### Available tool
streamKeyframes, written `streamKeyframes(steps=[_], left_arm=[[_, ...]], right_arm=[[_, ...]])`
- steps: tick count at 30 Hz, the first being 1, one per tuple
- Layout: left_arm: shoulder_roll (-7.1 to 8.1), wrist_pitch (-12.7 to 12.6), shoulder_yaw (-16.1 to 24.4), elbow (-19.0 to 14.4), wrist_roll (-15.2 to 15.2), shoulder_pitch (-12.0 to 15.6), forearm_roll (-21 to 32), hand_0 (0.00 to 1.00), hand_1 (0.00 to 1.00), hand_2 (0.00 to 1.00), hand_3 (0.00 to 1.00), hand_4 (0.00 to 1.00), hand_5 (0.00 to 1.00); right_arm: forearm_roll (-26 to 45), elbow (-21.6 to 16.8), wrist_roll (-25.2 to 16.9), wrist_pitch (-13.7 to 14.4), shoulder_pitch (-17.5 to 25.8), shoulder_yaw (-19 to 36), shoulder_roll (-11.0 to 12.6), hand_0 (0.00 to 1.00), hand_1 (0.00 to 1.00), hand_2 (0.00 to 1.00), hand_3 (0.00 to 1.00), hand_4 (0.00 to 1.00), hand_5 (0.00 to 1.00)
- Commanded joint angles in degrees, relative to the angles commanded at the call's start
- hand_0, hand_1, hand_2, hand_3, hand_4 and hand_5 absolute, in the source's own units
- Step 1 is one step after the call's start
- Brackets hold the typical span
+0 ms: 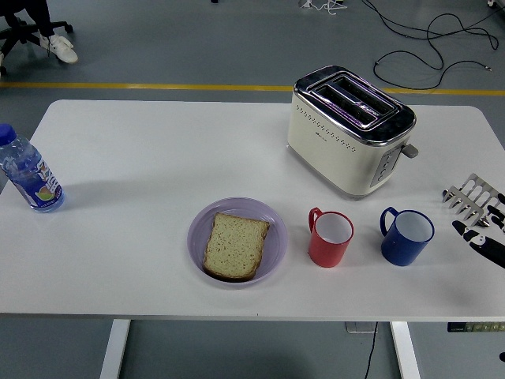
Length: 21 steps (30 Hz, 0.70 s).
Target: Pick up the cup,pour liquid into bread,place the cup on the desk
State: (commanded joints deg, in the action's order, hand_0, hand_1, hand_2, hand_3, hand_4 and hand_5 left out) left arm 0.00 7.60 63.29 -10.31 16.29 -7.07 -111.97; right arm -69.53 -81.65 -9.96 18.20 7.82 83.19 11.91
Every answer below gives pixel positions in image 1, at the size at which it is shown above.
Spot cream and chrome toaster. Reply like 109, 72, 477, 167
286, 65, 419, 201

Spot black floor cable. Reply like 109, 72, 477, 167
361, 0, 505, 52
373, 13, 493, 91

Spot person's leg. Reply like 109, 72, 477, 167
33, 0, 79, 64

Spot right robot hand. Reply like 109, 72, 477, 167
451, 192, 505, 270

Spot white table leg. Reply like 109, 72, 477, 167
98, 318, 131, 379
390, 321, 421, 379

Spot blue enamel cup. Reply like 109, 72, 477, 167
380, 206, 436, 267

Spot table height control panel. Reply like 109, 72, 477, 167
447, 322, 505, 333

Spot bread slice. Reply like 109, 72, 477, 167
202, 212, 271, 283

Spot red enamel cup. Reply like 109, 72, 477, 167
307, 206, 355, 269

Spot purple plate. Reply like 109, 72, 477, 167
186, 197, 289, 291

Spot grey box under table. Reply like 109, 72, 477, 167
346, 322, 379, 335

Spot blue-capped plastic drink bottle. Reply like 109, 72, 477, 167
0, 123, 65, 214

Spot white floor cables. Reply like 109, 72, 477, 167
298, 0, 348, 17

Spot black hanging cable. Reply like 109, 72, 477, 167
363, 322, 379, 379

